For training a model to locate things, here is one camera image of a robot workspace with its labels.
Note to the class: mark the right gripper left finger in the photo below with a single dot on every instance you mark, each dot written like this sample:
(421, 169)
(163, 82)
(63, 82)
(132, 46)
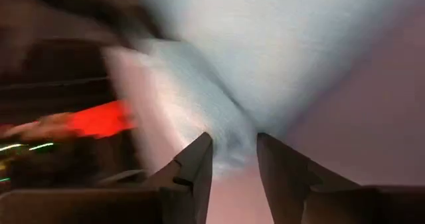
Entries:
(196, 171)

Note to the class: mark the teal knitted towel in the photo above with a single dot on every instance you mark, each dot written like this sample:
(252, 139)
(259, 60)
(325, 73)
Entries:
(265, 51)

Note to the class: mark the person with red sleeve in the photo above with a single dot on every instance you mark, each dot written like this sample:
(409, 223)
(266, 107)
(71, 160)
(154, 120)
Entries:
(99, 121)

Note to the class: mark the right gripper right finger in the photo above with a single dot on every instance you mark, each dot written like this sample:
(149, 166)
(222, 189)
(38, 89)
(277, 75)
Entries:
(282, 177)

